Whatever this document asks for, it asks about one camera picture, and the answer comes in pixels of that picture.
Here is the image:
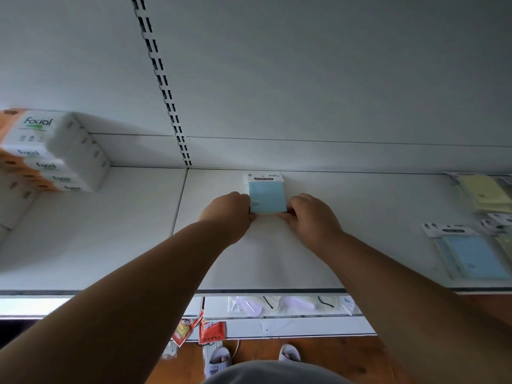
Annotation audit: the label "person's right hand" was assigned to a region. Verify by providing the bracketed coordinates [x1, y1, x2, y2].
[280, 193, 346, 252]

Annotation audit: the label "person's left hand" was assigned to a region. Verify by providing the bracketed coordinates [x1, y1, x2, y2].
[199, 191, 257, 246]

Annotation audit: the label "person's left forearm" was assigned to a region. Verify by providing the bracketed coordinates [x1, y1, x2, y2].
[0, 220, 233, 384]

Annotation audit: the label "person's right forearm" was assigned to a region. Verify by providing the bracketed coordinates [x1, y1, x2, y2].
[308, 232, 512, 384]

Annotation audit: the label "clear packaged white items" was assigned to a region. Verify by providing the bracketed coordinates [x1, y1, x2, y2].
[229, 296, 361, 317]

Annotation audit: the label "white lower shelf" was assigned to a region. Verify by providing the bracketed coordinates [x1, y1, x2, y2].
[192, 296, 377, 340]

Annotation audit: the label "red snack packet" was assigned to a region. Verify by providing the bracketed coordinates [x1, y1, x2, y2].
[199, 318, 227, 345]
[171, 310, 205, 347]

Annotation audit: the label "person's white right slipper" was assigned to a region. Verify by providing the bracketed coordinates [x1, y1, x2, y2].
[278, 344, 302, 363]

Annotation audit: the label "person's white slipper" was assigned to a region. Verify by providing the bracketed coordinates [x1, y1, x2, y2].
[278, 344, 302, 363]
[203, 343, 233, 377]

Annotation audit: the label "white metal shelf board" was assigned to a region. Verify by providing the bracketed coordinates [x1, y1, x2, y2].
[0, 167, 512, 296]

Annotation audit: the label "person's white left slipper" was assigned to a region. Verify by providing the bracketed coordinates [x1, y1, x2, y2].
[203, 343, 233, 377]

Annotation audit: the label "slotted metal shelf upright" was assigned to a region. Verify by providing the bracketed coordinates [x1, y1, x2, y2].
[130, 0, 193, 169]

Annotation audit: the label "person's grey shirt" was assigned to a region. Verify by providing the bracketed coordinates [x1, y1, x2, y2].
[203, 360, 353, 384]

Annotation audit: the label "white orange facial tissue pack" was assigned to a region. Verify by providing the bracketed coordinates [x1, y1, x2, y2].
[32, 178, 101, 193]
[0, 109, 89, 157]
[8, 166, 108, 185]
[0, 145, 111, 173]

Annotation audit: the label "large blue sticky note pack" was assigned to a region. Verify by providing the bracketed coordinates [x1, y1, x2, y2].
[421, 222, 512, 281]

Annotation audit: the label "yellow sticky note pack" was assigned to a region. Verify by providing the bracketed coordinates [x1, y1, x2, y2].
[445, 172, 512, 214]

